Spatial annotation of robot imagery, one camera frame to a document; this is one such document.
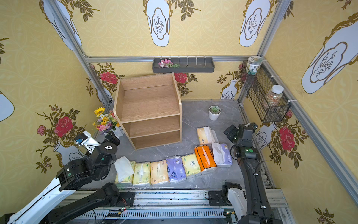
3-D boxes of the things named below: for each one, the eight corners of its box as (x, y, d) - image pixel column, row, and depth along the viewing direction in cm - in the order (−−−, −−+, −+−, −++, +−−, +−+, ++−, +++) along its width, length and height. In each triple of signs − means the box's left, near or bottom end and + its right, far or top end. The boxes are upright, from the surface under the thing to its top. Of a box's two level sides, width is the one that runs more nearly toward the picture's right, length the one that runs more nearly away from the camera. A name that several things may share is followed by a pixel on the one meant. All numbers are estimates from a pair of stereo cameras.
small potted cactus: (208, 120, 110) (210, 112, 102) (207, 113, 115) (209, 105, 107) (219, 120, 110) (222, 112, 102) (217, 113, 115) (220, 105, 107)
